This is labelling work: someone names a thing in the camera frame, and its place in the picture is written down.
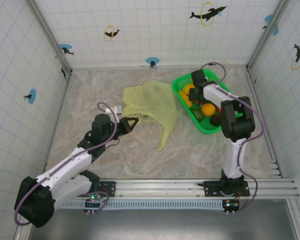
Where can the yellow avocado print plastic bag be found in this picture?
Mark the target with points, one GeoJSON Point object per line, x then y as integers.
{"type": "Point", "coordinates": [155, 105]}

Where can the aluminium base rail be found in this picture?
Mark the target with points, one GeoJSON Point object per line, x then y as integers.
{"type": "Point", "coordinates": [165, 187]}

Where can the aluminium side rail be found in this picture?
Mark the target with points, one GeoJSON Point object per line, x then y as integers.
{"type": "Point", "coordinates": [60, 110]}
{"type": "Point", "coordinates": [272, 150]}

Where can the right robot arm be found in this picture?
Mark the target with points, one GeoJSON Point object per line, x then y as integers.
{"type": "Point", "coordinates": [235, 160]}

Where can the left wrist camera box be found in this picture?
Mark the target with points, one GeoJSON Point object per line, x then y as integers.
{"type": "Point", "coordinates": [118, 112]}

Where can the aluminium frame post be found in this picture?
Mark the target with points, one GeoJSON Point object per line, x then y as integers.
{"type": "Point", "coordinates": [259, 50]}
{"type": "Point", "coordinates": [50, 35]}

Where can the blue penguin wall sticker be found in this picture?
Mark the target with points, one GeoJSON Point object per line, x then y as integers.
{"type": "Point", "coordinates": [152, 61]}

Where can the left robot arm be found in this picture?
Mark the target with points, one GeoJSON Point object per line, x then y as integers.
{"type": "Point", "coordinates": [65, 166]}

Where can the red fake apple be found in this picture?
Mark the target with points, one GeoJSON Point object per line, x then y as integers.
{"type": "Point", "coordinates": [218, 109]}

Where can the green plastic basket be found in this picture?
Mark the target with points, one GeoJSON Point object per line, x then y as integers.
{"type": "Point", "coordinates": [181, 81]}

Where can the fake orange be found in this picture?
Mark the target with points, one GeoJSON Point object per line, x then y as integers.
{"type": "Point", "coordinates": [208, 110]}

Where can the yellow fake banana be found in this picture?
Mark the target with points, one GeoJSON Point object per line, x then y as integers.
{"type": "Point", "coordinates": [185, 98]}

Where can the blue corner wall sticker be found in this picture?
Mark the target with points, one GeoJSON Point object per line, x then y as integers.
{"type": "Point", "coordinates": [268, 18]}

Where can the blue seal wall sticker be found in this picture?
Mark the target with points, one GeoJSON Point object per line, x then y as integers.
{"type": "Point", "coordinates": [30, 96]}

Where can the blue shark wall sticker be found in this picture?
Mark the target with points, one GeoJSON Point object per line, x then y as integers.
{"type": "Point", "coordinates": [65, 48]}

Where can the green fake avocado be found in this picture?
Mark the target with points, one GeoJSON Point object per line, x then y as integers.
{"type": "Point", "coordinates": [198, 115]}

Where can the dark brown fake fruit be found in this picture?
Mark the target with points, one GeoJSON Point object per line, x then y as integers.
{"type": "Point", "coordinates": [215, 120]}

